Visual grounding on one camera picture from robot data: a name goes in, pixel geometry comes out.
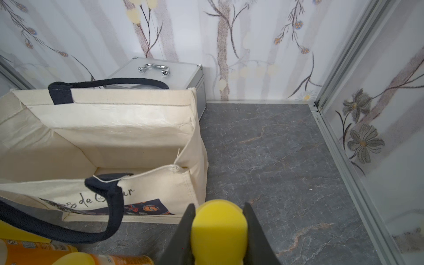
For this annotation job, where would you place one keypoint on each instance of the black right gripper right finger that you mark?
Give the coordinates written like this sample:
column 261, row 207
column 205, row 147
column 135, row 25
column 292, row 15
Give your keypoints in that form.
column 259, row 251

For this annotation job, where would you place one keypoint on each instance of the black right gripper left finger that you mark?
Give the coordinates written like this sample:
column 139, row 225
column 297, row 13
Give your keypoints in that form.
column 179, row 251

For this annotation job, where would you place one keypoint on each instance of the orange bottle yellow cap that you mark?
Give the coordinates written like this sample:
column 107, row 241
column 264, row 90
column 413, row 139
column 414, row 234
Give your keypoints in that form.
column 219, row 234
column 81, row 258
column 32, row 253

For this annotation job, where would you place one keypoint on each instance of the cream canvas shopping bag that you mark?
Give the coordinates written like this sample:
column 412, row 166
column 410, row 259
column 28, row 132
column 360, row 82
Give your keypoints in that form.
column 79, row 158

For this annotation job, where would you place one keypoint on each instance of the silver metal case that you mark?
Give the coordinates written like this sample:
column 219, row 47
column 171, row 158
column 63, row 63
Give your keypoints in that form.
column 177, row 75

